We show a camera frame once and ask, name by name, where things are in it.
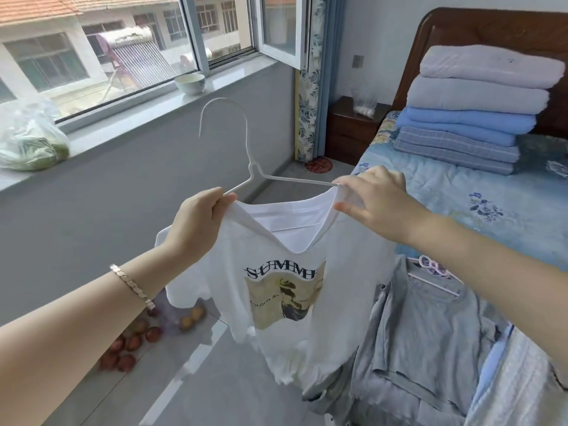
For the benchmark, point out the person's left hand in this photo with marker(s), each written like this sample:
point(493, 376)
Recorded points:
point(195, 230)

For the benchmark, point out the person's right hand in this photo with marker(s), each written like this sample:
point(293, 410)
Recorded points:
point(386, 204)

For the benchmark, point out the pink bow hanger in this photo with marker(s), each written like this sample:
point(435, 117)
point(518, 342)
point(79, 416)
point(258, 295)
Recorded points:
point(437, 283)

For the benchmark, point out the white t-shirt photo print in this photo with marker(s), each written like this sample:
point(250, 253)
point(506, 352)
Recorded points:
point(275, 341)

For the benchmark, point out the grey t-shirt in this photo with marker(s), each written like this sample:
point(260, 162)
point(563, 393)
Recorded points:
point(421, 341)

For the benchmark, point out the light blue shirt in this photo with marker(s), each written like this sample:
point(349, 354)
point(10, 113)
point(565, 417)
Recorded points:
point(492, 368)

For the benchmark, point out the white knit cardigan black trim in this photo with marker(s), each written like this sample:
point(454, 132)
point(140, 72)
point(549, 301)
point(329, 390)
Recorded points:
point(523, 386)

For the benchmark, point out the person's right forearm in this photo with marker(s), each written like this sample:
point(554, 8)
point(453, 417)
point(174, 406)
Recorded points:
point(497, 283)

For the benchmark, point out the person's left forearm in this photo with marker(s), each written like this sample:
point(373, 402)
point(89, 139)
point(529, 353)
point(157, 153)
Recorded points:
point(66, 341)

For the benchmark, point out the dark wooden nightstand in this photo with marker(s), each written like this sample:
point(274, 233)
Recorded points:
point(350, 137)

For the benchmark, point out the red round mat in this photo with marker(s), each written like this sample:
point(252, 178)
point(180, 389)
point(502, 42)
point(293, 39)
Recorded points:
point(318, 165)

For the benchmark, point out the blue floral bed quilt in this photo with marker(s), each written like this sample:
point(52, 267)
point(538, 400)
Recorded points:
point(488, 208)

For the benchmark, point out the orange slippers on floor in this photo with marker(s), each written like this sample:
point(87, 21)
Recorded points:
point(133, 341)

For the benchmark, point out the blue floral curtain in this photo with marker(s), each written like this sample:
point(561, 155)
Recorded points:
point(319, 84)

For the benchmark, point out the white framed window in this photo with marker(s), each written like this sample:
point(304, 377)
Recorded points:
point(133, 102)

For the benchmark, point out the small white cup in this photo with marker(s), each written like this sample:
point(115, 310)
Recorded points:
point(190, 84)

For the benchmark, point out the white green bundle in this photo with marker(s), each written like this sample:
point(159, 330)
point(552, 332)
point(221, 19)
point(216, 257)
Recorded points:
point(31, 146)

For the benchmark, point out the brown wooden headboard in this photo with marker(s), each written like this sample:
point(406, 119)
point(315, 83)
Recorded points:
point(488, 26)

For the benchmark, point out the black wall socket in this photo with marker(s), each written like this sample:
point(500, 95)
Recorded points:
point(357, 61)

